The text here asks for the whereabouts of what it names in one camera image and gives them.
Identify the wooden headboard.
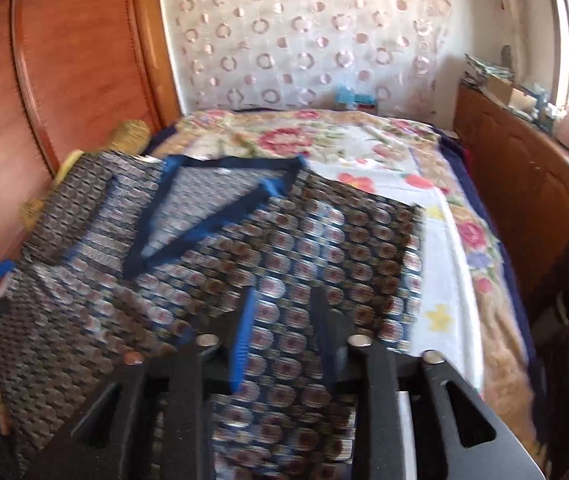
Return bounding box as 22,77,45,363
0,0,182,306

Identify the dark blue patterned garment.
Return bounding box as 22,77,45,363
0,152,425,480

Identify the gold embroidered pillow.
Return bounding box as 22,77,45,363
20,119,154,231

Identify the stack of papers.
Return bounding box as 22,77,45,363
463,52,515,86

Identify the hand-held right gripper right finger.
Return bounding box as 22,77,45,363
309,286,547,480

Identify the yellow cloth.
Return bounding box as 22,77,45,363
53,149,88,181

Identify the open cardboard box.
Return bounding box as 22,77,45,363
483,76,516,105

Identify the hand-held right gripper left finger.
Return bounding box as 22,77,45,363
24,287,260,480

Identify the wooden side cabinet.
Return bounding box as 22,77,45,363
451,82,569,361

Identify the cardboard box with blue item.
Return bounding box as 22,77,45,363
334,87,379,111

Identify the blue plastic bag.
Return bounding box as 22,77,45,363
528,85,551,113

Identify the white small box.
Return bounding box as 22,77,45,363
508,87,538,117

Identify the floral bed blanket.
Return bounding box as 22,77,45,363
152,107,547,466

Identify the circle pattern sheer curtain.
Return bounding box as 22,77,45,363
157,0,452,113

